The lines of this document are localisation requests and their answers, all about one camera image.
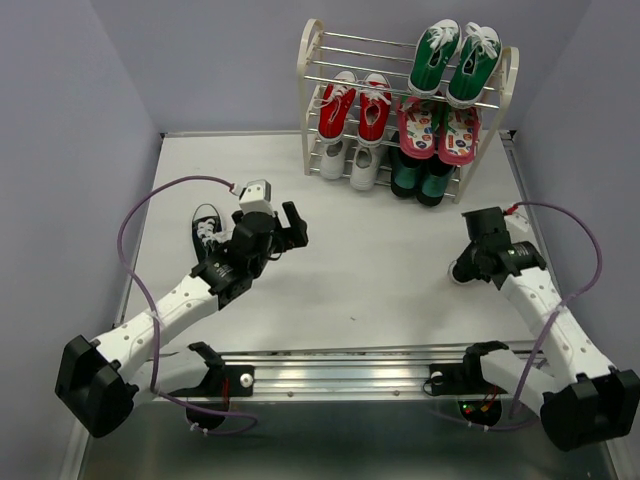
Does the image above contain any black sneaker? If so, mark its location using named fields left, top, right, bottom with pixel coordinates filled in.
left=448, top=244, right=482, bottom=285
left=191, top=203, right=231, bottom=263

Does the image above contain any white sneaker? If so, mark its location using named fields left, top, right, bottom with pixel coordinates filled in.
left=350, top=144, right=385, bottom=191
left=319, top=140, right=349, bottom=180

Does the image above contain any red sneaker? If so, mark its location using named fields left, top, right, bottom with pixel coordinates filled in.
left=357, top=73, right=392, bottom=147
left=314, top=70, right=357, bottom=145

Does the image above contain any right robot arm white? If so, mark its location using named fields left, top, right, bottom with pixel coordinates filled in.
left=450, top=207, right=639, bottom=451

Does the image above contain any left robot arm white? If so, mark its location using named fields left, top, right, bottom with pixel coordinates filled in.
left=55, top=201, right=309, bottom=438

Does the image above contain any cream metal shoe rack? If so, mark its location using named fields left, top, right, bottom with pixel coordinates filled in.
left=296, top=18, right=520, bottom=204

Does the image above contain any pink patterned slipper right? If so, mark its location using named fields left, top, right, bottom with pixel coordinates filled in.
left=437, top=105, right=481, bottom=167

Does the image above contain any pink patterned slipper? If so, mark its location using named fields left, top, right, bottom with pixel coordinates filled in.
left=396, top=96, right=440, bottom=160
left=437, top=105, right=481, bottom=167

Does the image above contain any pink patterned slipper left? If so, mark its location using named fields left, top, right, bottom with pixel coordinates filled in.
left=396, top=96, right=440, bottom=160

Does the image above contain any green sneaker right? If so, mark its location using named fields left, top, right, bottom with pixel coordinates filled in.
left=446, top=22, right=502, bottom=109

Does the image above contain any green sneaker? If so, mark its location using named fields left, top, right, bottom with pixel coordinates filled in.
left=408, top=19, right=462, bottom=98
left=446, top=22, right=502, bottom=109

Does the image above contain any green sneaker left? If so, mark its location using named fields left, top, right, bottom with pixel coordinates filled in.
left=408, top=19, right=462, bottom=98

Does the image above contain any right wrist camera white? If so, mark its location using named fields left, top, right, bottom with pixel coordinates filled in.
left=504, top=205, right=530, bottom=233

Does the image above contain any aluminium mounting rail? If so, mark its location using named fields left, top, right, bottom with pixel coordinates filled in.
left=82, top=339, right=614, bottom=404

